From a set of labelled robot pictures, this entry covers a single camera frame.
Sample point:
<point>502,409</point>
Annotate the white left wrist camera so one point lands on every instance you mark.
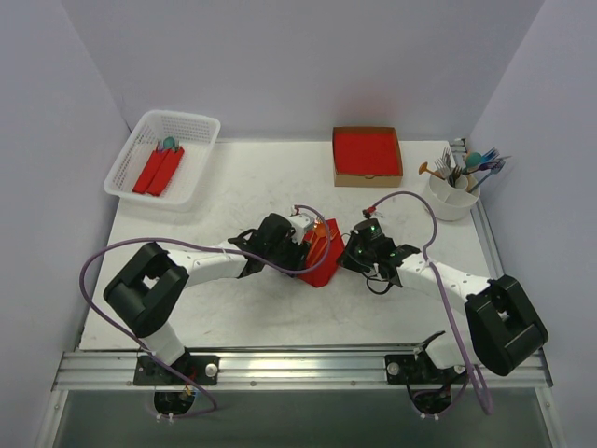
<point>300,224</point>

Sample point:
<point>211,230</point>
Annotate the brown cardboard box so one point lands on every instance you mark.
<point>367,181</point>

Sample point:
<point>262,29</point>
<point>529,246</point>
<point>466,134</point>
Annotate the white utensil holder cup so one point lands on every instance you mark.
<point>451,203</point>

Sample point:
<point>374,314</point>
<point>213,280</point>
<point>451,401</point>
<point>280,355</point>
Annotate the white plastic basket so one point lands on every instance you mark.
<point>196,135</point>

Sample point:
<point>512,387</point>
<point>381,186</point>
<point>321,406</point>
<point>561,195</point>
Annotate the teal spoon in cup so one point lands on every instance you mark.
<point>473,160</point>

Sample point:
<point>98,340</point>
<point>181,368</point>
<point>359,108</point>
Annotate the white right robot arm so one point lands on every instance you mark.
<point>504,329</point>

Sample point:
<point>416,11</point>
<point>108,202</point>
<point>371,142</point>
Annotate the red napkin stack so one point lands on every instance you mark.
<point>366,154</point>

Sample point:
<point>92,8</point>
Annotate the red rolled napkin left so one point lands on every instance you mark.
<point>150,170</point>

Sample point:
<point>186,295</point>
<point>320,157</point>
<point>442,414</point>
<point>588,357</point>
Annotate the red paper napkin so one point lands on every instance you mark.
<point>323,274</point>

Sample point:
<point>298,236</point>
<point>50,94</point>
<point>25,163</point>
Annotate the orange plastic spoon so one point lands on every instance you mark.
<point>319,237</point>

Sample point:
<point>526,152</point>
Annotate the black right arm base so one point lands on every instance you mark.
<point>431,391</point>

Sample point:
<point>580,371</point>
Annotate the teal spoon in basket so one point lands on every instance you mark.
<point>170,144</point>

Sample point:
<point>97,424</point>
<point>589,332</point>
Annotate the silver metal fork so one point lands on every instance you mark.
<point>447,171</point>

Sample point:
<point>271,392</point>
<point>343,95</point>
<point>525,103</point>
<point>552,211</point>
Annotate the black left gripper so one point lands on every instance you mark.
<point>295,255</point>

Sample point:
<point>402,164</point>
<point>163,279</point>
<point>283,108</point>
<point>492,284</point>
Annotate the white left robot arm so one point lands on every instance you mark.
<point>145,291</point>

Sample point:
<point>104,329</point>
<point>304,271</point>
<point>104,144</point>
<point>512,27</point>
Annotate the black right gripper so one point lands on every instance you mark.
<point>352,252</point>

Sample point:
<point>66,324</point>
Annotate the aluminium rail frame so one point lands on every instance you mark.
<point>298,366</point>

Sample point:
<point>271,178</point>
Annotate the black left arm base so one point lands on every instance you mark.
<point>175,397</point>

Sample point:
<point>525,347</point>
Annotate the gold fork green handle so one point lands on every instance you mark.
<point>317,223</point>

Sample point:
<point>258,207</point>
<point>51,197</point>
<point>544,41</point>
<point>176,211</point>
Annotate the blue plastic fork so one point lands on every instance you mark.
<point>493,163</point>

